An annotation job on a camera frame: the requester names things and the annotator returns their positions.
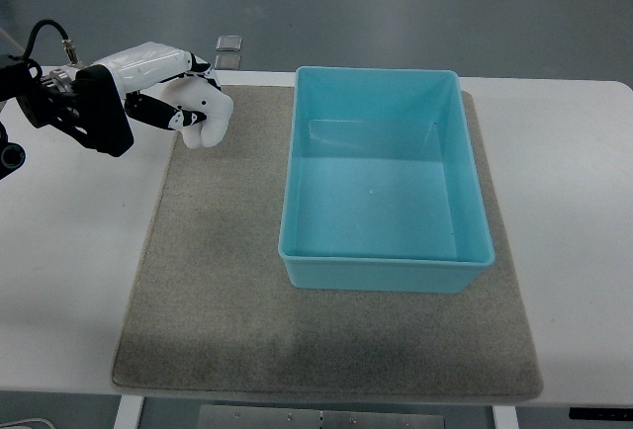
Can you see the white tooth plush toy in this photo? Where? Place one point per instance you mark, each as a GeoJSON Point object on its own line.
{"type": "Point", "coordinates": [196, 94]}

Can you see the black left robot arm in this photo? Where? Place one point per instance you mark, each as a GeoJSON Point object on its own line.
{"type": "Point", "coordinates": [80, 101]}

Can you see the floor socket plate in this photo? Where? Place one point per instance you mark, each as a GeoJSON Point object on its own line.
{"type": "Point", "coordinates": [227, 61]}
{"type": "Point", "coordinates": [229, 43]}

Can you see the metal table base plate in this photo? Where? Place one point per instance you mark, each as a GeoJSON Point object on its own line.
{"type": "Point", "coordinates": [224, 416]}

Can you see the upper floor socket plate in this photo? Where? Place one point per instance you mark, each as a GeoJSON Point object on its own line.
{"type": "Point", "coordinates": [229, 43]}

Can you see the white table leg left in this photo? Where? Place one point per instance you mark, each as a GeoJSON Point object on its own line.
{"type": "Point", "coordinates": [129, 412]}

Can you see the white table leg right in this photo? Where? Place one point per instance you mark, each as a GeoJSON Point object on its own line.
{"type": "Point", "coordinates": [505, 417]}

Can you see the grey felt mat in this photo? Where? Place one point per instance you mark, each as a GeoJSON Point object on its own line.
{"type": "Point", "coordinates": [213, 313]}

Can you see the blue plastic box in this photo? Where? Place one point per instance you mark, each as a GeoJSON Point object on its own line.
{"type": "Point", "coordinates": [383, 190]}

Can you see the white table leg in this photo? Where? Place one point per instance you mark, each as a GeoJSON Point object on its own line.
{"type": "Point", "coordinates": [505, 417]}
{"type": "Point", "coordinates": [129, 412]}

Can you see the black table control panel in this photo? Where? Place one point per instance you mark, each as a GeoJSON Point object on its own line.
{"type": "Point", "coordinates": [601, 414]}

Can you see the lower floor socket plate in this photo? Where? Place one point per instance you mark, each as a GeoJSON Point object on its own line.
{"type": "Point", "coordinates": [227, 61]}

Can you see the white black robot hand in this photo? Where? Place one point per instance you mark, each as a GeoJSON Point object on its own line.
{"type": "Point", "coordinates": [147, 64]}

